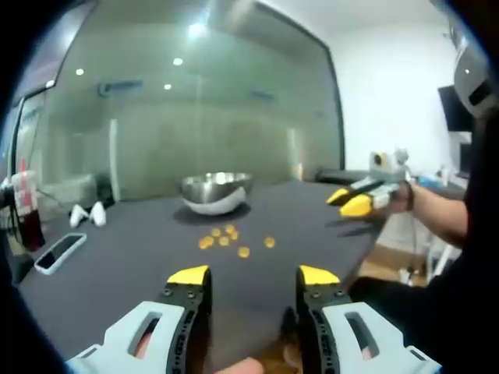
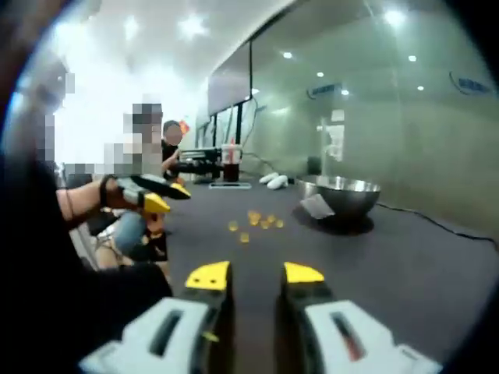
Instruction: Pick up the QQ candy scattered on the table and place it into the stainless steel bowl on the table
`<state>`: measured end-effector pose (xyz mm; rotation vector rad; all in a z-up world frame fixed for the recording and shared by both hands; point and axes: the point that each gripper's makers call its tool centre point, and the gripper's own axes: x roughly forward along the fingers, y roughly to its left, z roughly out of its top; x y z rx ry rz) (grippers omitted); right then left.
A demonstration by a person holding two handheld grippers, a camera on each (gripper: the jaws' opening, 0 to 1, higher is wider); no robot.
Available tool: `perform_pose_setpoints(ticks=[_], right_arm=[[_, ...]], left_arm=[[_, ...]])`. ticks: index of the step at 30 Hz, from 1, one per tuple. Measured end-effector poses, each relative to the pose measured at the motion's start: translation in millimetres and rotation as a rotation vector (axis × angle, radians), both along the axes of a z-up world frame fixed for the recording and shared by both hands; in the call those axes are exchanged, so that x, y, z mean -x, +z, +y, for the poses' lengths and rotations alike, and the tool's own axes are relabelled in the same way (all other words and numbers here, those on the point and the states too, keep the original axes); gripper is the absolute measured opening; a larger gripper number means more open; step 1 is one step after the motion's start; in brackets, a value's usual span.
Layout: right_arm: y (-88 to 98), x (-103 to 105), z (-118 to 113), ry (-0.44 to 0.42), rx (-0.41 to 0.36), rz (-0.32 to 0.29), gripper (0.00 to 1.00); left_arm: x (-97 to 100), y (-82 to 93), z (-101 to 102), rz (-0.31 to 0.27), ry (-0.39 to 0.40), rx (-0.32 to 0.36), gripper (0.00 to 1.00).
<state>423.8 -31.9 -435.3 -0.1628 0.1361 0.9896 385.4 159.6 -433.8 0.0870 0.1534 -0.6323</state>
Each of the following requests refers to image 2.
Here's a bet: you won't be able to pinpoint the black cable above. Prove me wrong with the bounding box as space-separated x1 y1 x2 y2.
375 201 498 250

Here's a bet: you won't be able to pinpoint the white-framed flat device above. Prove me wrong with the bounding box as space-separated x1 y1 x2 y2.
207 181 253 190

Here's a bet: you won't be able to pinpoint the plastic cup with dark drink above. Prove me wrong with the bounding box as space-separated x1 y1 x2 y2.
221 143 244 182

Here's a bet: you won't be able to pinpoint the person's black clothing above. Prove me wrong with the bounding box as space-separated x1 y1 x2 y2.
0 153 173 374

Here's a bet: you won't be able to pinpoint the dark wall screen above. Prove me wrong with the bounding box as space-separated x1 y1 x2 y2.
207 58 253 116

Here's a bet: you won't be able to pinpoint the small pale card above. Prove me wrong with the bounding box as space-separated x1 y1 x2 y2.
299 194 336 221

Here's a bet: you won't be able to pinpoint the stainless steel bowl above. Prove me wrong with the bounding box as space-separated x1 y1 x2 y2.
295 175 382 231

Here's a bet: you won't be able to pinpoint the person's left hand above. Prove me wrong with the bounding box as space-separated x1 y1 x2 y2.
98 175 136 210

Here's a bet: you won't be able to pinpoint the yellow QQ candies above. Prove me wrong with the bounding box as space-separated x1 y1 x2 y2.
228 210 285 245

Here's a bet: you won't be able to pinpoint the black device on stand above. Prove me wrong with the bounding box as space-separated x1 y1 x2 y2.
170 146 223 175

